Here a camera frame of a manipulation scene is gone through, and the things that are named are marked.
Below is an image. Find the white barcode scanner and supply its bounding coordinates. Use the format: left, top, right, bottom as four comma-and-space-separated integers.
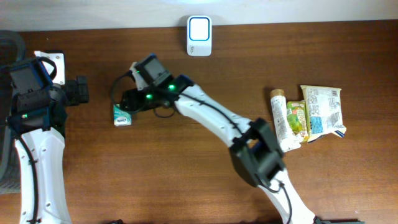
187, 16, 213, 57

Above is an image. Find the green snack stick packet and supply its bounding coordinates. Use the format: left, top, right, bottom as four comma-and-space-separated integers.
287, 101, 309, 142

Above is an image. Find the white tube with gold cap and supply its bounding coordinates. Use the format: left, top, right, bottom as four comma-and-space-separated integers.
270, 89, 301, 152

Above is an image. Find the cream snack bag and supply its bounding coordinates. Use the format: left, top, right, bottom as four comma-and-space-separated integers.
300, 85, 346, 143

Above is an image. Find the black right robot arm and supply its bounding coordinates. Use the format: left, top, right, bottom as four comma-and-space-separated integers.
120, 54, 320, 223

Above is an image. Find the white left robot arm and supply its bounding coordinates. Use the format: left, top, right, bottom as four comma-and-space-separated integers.
6, 57, 89, 223

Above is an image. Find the teal tissue pack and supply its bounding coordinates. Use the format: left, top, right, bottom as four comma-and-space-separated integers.
113, 104, 132, 127

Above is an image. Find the dark grey plastic basket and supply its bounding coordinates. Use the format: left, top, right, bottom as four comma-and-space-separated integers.
1, 30, 26, 195

